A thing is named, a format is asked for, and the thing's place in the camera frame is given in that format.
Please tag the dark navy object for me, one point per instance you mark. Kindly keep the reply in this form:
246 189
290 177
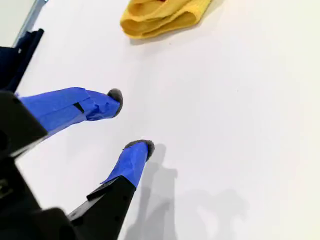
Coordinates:
17 62

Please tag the yellow microfibre towel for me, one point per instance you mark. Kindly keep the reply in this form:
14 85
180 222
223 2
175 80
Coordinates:
160 17

